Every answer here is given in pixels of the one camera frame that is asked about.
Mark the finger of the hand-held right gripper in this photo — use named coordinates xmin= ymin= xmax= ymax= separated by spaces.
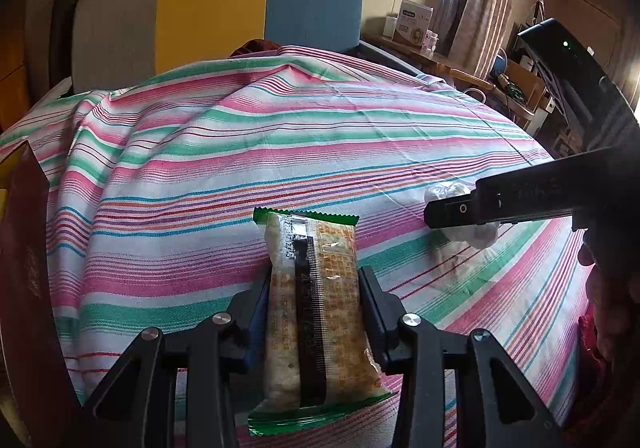
xmin=424 ymin=143 xmax=640 ymax=231

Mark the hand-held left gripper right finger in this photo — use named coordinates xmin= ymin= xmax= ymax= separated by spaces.
xmin=357 ymin=265 xmax=569 ymax=448

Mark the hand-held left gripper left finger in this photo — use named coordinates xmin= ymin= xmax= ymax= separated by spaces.
xmin=79 ymin=277 xmax=272 ymax=448

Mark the green-edged cracker packet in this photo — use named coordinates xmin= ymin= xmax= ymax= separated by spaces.
xmin=247 ymin=207 xmax=393 ymax=438

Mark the white plastic wad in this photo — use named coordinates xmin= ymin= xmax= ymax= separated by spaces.
xmin=424 ymin=182 xmax=501 ymax=249

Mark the gold metal tin box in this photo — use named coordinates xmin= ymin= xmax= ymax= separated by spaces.
xmin=0 ymin=140 xmax=83 ymax=448

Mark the person's right hand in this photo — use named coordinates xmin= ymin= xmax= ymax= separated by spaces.
xmin=577 ymin=210 xmax=640 ymax=361

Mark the cardboard box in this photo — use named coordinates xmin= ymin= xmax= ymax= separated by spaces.
xmin=500 ymin=60 xmax=556 ymax=129

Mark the beige striped curtain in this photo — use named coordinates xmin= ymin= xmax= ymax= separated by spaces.
xmin=440 ymin=0 xmax=523 ymax=78

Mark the wooden side desk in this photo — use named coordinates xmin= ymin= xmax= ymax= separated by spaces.
xmin=362 ymin=30 xmax=496 ymax=91

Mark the white carton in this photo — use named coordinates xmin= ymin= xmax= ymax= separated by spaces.
xmin=392 ymin=0 xmax=435 ymax=47

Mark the striped bedsheet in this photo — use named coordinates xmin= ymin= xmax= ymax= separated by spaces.
xmin=0 ymin=45 xmax=596 ymax=448

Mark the dark red cloth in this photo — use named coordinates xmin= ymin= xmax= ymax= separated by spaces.
xmin=230 ymin=40 xmax=281 ymax=58

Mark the grey yellow blue chair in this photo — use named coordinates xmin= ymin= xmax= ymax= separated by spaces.
xmin=70 ymin=0 xmax=421 ymax=93

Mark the wooden wardrobe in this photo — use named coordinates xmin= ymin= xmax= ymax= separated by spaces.
xmin=0 ymin=0 xmax=51 ymax=129

